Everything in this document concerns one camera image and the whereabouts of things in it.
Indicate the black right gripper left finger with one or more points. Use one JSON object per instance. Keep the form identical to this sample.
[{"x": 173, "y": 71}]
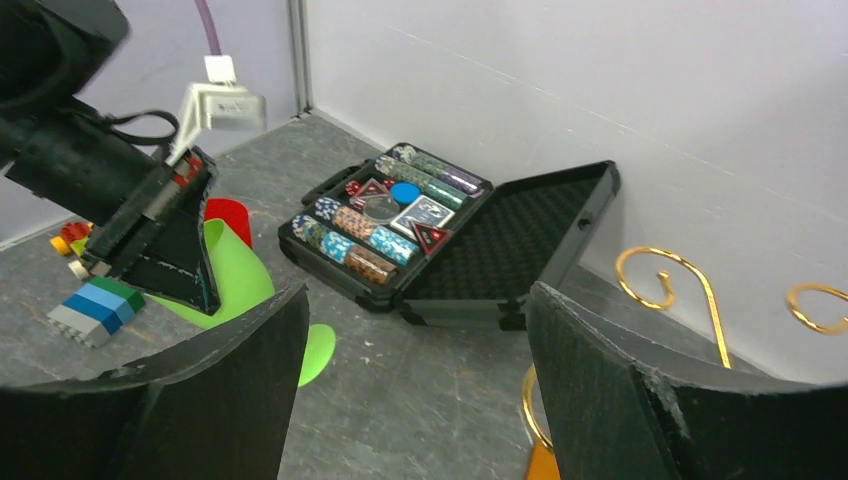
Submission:
[{"x": 216, "y": 406}]

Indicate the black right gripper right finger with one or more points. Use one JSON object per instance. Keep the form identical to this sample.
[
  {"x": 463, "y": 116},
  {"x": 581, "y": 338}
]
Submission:
[{"x": 622, "y": 406}]

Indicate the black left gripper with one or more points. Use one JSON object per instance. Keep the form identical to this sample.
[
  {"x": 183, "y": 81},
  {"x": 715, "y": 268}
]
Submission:
[{"x": 159, "y": 231}]

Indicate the green wine glass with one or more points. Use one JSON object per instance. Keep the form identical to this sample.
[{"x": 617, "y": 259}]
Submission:
[{"x": 244, "y": 282}]

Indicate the red wine glass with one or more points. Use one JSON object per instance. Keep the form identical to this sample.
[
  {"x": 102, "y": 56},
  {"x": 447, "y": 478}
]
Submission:
[{"x": 234, "y": 213}]

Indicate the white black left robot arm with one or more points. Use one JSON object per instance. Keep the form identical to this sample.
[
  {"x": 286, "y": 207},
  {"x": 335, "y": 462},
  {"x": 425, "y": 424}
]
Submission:
[{"x": 52, "y": 143}]

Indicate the wooden rack base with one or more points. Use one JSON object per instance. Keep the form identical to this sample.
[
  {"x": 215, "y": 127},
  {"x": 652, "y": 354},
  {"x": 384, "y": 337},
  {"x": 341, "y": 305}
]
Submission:
[{"x": 542, "y": 464}]

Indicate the blue green toy block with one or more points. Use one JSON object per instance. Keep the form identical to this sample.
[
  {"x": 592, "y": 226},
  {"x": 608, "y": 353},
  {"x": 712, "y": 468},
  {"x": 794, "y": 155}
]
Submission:
[{"x": 97, "y": 311}]

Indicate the small toy car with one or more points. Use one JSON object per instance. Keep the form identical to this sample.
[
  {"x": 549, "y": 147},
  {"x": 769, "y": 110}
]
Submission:
[{"x": 70, "y": 242}]

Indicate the black poker chip case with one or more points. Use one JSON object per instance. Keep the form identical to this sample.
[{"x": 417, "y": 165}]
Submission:
[{"x": 477, "y": 269}]

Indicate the blue round chip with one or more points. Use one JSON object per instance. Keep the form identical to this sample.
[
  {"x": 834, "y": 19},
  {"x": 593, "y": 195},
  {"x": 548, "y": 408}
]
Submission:
[{"x": 404, "y": 193}]

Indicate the playing card deck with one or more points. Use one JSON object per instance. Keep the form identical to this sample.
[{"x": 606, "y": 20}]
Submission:
[{"x": 423, "y": 210}]

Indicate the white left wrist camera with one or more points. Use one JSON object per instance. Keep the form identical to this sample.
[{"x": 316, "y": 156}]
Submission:
[{"x": 215, "y": 107}]

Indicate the gold wire glass rack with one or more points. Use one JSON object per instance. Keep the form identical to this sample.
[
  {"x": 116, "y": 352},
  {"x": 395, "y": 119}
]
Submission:
[{"x": 792, "y": 302}]

